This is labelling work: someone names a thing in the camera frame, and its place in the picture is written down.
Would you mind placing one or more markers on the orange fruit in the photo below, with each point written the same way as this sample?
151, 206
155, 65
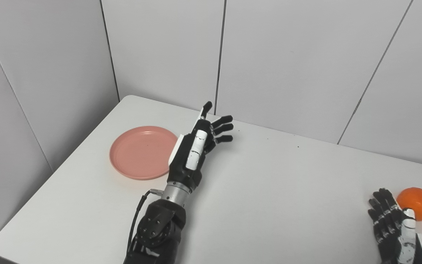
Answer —
419, 201

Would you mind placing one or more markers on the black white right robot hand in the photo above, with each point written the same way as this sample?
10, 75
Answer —
390, 238

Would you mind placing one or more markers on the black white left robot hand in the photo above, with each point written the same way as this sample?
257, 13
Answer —
183, 165

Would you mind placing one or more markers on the pink round plate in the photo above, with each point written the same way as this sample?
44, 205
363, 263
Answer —
141, 152

